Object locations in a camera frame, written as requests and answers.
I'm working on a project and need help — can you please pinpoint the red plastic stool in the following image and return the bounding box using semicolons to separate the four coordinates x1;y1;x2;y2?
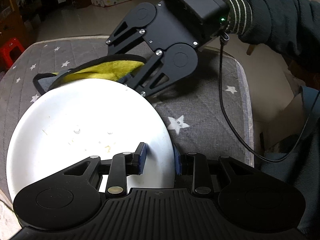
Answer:
0;38;25;68

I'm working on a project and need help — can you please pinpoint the yellow and grey cleaning cloth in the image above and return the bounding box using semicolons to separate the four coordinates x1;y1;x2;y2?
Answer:
33;54;147;93

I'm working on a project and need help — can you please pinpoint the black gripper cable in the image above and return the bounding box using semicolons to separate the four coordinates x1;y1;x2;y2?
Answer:
219;32;320;163

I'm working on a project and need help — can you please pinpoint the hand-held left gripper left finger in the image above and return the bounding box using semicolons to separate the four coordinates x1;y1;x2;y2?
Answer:
62;142;147;198

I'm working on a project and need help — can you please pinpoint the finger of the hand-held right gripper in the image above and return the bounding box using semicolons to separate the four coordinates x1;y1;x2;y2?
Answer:
117;50;177;98
106;20;147;56

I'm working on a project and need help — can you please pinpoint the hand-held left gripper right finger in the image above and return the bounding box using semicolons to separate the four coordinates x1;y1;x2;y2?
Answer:
174;143;253;197

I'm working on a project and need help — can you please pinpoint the person's right forearm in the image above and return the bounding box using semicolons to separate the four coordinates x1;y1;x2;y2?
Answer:
222;0;320;63

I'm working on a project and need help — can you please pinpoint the white plate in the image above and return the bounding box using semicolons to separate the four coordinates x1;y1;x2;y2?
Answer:
6;79;175;200

